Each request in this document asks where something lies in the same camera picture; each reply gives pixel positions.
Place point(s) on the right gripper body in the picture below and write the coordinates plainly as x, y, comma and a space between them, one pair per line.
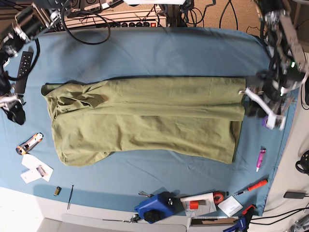
10, 98

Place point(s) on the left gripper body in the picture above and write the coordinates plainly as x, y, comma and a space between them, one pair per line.
272, 101

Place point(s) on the olive green t-shirt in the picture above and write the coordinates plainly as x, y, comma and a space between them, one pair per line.
194, 116

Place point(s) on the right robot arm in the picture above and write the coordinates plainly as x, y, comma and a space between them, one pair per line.
28, 24

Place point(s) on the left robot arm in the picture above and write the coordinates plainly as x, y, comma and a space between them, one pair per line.
288, 67

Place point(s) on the purple tape roll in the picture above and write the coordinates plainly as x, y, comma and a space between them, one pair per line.
264, 121

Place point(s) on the pink glue tube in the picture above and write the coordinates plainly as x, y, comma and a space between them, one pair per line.
260, 158

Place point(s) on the orange grey utility knife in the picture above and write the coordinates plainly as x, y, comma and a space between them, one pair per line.
26, 146

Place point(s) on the black remote control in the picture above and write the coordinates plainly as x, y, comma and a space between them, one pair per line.
24, 67

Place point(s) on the blue table cloth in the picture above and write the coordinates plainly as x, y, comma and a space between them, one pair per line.
114, 182

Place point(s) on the white paper card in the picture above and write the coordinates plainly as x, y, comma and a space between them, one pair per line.
31, 162

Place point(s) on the black power adapter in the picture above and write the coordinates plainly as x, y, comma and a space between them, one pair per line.
295, 195

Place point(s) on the orange tape roll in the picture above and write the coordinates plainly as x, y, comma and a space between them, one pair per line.
218, 197

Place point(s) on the small green battery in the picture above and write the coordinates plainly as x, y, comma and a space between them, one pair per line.
57, 191

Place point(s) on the white square booklet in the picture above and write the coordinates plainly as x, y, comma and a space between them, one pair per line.
230, 206

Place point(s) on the white rolled paper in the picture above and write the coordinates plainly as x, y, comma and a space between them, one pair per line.
206, 196

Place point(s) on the blue orange clamp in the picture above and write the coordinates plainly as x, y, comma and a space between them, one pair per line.
242, 223

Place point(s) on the black tweezers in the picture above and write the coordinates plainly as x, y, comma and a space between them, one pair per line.
70, 196

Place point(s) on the small orange block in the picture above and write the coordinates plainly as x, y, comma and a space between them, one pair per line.
193, 205

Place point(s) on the blue plastic device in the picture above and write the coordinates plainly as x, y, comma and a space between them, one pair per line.
156, 207

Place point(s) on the orange handled screwdriver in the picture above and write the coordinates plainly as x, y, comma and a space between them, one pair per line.
252, 187

